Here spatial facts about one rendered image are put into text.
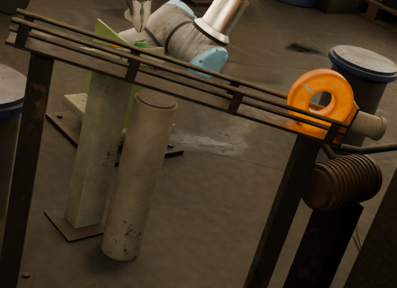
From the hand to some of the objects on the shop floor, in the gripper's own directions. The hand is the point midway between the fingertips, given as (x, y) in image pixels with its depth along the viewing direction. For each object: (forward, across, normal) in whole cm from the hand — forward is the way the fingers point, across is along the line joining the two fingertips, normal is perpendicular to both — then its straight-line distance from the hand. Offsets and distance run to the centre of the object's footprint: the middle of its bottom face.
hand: (140, 28), depth 192 cm
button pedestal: (+62, +8, -20) cm, 65 cm away
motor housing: (+82, -28, +36) cm, 94 cm away
